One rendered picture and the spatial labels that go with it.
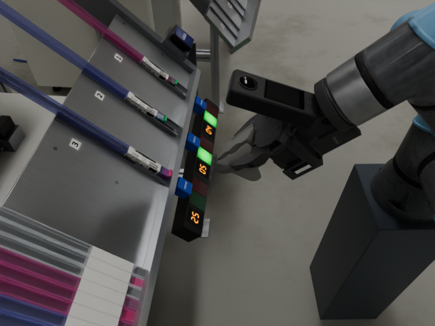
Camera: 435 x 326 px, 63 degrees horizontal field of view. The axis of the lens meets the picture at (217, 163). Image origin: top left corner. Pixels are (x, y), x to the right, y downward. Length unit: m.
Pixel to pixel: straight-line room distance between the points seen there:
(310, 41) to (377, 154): 0.99
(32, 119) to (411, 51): 0.79
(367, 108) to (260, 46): 1.94
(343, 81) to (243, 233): 1.00
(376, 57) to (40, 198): 0.42
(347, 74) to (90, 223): 0.36
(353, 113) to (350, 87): 0.03
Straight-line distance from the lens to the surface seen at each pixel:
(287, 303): 1.27
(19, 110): 0.99
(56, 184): 0.50
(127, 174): 0.55
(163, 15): 1.08
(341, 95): 0.43
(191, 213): 0.62
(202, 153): 0.71
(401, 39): 0.43
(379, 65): 0.43
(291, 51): 2.33
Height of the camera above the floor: 1.18
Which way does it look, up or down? 48 degrees down
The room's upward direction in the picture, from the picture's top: straight up
